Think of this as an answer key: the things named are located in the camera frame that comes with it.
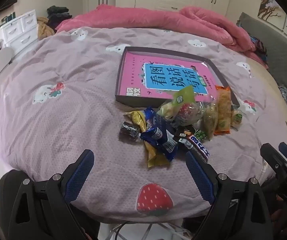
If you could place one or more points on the orange cracker packet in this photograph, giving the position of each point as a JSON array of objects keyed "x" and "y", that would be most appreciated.
[{"x": 223, "y": 107}]

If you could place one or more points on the grey headboard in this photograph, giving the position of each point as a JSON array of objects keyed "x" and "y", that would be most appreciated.
[{"x": 278, "y": 50}]

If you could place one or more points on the yellow snack packet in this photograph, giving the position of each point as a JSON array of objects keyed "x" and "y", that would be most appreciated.
[{"x": 137, "y": 120}]

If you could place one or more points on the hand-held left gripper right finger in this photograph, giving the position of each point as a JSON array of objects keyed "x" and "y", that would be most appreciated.
[{"x": 199, "y": 177}]

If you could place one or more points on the black green pea packet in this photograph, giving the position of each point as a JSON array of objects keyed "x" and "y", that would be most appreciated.
[{"x": 200, "y": 135}]

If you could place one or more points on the lilac printed bed cover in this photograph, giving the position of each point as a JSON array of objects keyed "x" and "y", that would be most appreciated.
[{"x": 58, "y": 130}]

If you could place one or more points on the tree wall picture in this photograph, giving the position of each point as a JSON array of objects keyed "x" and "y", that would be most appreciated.
[{"x": 271, "y": 7}]

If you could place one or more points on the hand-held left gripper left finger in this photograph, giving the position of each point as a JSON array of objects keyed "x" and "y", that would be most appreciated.
[{"x": 79, "y": 175}]

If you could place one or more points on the dark shallow cardboard box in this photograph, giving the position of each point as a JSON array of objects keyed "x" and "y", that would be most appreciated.
[{"x": 120, "y": 77}]

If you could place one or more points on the dark brown small snack packet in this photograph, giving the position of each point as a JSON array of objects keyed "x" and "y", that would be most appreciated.
[{"x": 128, "y": 132}]

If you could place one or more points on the blue snack packet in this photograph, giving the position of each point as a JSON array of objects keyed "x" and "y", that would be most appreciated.
[{"x": 156, "y": 135}]

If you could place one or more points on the small clear packet green label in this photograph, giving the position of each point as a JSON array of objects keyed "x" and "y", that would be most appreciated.
[{"x": 237, "y": 117}]

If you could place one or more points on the tan fluffy blanket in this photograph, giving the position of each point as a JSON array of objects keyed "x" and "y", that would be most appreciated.
[{"x": 44, "y": 28}]

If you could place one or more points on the brown chocolate bar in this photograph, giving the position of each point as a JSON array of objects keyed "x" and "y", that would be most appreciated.
[{"x": 196, "y": 145}]

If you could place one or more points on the pile of dark clothes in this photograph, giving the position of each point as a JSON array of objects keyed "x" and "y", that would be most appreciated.
[{"x": 58, "y": 15}]

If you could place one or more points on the dark green containers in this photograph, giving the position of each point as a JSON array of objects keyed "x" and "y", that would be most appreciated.
[{"x": 7, "y": 20}]

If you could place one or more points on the clear bag with green header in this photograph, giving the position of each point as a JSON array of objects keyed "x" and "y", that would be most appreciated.
[{"x": 183, "y": 97}]

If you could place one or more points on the clear zip bag brown snack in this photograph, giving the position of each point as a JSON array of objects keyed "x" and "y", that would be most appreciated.
[{"x": 210, "y": 120}]

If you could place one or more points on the pink and blue book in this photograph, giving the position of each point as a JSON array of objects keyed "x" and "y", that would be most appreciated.
[{"x": 133, "y": 75}]

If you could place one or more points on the pink quilt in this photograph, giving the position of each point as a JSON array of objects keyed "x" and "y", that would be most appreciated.
[{"x": 133, "y": 17}]

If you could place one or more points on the striped dark clothes pile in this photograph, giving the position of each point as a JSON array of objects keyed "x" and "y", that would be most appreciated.
[{"x": 259, "y": 48}]

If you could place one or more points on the white drawer cabinet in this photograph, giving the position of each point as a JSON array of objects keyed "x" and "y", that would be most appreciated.
[{"x": 18, "y": 33}]

